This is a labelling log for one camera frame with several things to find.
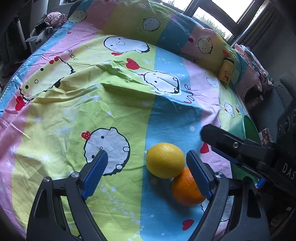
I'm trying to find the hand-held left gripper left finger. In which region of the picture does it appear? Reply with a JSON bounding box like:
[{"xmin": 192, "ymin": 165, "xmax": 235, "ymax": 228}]
[{"xmin": 26, "ymin": 149, "xmax": 109, "ymax": 241}]

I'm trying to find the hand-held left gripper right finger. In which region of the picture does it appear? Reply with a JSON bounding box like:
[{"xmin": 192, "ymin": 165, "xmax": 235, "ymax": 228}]
[{"xmin": 186, "ymin": 150, "xmax": 271, "ymax": 241}]

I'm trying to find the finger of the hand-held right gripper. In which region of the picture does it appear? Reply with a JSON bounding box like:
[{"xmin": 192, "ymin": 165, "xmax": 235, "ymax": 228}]
[
  {"xmin": 201, "ymin": 124, "xmax": 266, "ymax": 163},
  {"xmin": 211, "ymin": 148, "xmax": 265, "ymax": 188}
]

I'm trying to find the orange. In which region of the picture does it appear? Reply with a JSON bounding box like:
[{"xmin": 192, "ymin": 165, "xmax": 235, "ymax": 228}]
[{"xmin": 171, "ymin": 167, "xmax": 207, "ymax": 207}]

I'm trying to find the green plastic basin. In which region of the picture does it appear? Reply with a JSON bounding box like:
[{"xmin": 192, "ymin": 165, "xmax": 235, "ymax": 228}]
[{"xmin": 228, "ymin": 115, "xmax": 263, "ymax": 183}]

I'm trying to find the large yellow lemon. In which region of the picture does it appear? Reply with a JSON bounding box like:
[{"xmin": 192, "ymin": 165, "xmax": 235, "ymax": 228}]
[{"xmin": 146, "ymin": 143, "xmax": 186, "ymax": 179}]

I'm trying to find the snack packet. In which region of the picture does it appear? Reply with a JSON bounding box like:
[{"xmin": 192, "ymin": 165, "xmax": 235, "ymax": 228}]
[{"xmin": 259, "ymin": 128, "xmax": 271, "ymax": 145}]

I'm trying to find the yellow bottle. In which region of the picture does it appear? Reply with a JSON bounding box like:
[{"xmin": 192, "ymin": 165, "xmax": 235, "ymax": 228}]
[{"xmin": 218, "ymin": 58, "xmax": 234, "ymax": 83}]

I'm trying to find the striped cartoon print bedsheet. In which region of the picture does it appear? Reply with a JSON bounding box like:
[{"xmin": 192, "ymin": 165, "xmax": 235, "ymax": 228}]
[{"xmin": 0, "ymin": 14, "xmax": 255, "ymax": 241}]

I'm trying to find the striped cartoon print pillow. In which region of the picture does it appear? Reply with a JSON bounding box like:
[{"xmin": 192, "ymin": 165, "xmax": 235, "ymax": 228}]
[{"xmin": 67, "ymin": 0, "xmax": 245, "ymax": 79}]

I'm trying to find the pile of clothes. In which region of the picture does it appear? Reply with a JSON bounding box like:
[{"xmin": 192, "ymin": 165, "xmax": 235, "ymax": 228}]
[{"xmin": 35, "ymin": 13, "xmax": 67, "ymax": 35}]

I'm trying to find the dark window frame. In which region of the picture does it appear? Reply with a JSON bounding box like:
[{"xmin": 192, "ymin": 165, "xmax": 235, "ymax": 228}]
[{"xmin": 171, "ymin": 0, "xmax": 264, "ymax": 44}]

